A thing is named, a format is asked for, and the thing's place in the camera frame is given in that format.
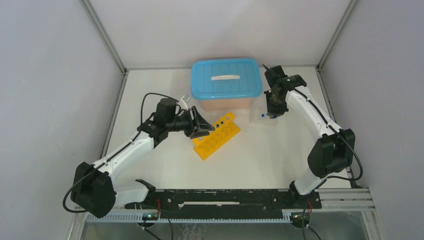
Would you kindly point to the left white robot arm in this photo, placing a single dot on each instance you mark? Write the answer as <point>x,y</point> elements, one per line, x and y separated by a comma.
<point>95,186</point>

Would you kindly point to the yellow test tube rack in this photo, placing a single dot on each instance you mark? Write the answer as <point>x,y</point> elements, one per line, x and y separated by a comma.
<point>207,145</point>

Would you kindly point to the blue plastic box lid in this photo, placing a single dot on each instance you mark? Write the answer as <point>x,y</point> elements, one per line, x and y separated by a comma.
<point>228,78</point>

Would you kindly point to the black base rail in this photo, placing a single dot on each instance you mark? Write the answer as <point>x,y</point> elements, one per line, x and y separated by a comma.
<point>226,204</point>

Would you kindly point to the blue-capped tube bundle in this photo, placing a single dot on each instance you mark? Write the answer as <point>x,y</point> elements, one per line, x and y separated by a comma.
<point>271,116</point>

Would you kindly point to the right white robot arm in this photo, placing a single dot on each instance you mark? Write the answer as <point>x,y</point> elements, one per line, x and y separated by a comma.
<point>333,150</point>

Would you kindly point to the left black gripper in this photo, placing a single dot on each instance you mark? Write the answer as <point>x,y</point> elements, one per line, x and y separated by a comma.
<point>200,122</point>

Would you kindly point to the clear plastic well plate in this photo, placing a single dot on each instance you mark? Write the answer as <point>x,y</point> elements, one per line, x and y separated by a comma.
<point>255,117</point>

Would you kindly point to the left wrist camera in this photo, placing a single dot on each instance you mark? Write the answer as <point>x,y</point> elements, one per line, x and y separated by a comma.
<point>184,100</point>

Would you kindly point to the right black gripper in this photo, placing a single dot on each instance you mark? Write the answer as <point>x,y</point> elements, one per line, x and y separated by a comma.
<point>273,110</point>

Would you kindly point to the pink plastic storage box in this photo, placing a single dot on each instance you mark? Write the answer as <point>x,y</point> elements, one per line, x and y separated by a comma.
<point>226,104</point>

